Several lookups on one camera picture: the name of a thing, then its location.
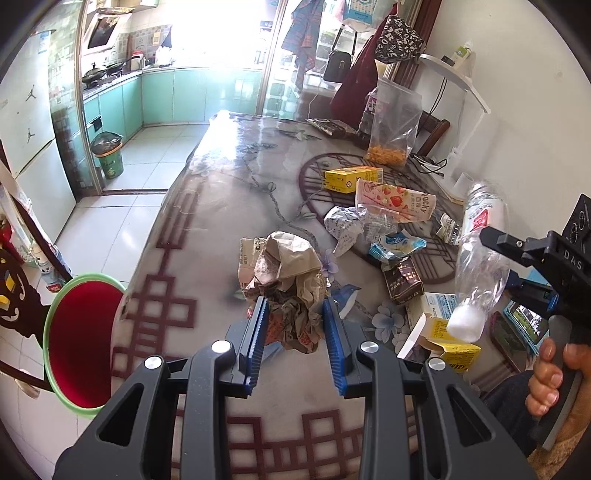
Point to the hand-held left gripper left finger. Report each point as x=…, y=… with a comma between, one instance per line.
x=255, y=344

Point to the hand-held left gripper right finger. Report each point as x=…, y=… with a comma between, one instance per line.
x=334, y=350

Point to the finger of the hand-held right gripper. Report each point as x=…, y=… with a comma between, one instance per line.
x=531, y=290
x=512, y=242

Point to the clear plastic bottle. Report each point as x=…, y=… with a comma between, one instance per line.
x=480, y=258

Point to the brown paper bag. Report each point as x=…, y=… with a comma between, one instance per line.
x=284, y=272

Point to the red bin with green rim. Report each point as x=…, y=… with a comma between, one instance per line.
x=78, y=341

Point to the black shoulder bag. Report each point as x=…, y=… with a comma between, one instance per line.
x=337, y=67

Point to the green kitchen trash can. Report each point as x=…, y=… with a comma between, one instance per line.
x=108, y=157

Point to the person's right hand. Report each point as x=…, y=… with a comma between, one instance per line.
x=547, y=387

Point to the blue framed picture book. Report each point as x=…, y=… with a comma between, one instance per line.
x=528, y=323

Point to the crumpled green white carton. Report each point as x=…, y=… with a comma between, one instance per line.
x=448, y=229

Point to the white blue medicine box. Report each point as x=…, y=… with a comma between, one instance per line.
x=436, y=304

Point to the brown small box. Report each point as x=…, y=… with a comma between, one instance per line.
x=402, y=279

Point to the open yellow white box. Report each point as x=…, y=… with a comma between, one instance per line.
x=438, y=339

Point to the person's dark trousers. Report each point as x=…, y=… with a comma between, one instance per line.
x=508, y=397

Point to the blue white snack packet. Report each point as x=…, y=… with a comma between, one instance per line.
x=397, y=244

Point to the pink strawberry snack box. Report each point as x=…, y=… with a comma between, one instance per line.
x=397, y=201

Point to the crumpled white paper wrapper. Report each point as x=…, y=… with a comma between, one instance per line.
x=344, y=224

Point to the clear plastic wrapper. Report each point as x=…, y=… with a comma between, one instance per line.
x=381, y=220

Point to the dark wooden chair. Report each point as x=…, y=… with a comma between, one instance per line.
x=434, y=129

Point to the clear bag of orange snacks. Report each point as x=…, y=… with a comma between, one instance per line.
x=392, y=134

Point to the yellow carton box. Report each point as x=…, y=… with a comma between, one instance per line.
x=353, y=179

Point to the dark drink bottle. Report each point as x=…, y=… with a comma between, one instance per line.
x=368, y=115

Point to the small white green bottle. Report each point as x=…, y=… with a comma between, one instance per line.
x=464, y=53

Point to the dark snack packet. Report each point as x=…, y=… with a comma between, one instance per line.
x=331, y=127

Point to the maroon hanging garment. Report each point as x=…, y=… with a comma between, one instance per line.
x=358, y=87

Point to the black white patterned bag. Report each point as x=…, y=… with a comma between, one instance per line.
x=398, y=40

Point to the teal kitchen cabinets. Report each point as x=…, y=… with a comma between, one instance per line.
x=203, y=94

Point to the hanging plaid garment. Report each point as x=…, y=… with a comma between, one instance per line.
x=302, y=32

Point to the white refrigerator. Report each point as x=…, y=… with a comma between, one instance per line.
x=32, y=138

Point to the black wok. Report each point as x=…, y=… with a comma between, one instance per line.
x=97, y=74

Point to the range hood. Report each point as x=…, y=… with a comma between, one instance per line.
x=102, y=30

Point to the white wall shelf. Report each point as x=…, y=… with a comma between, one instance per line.
x=459, y=81

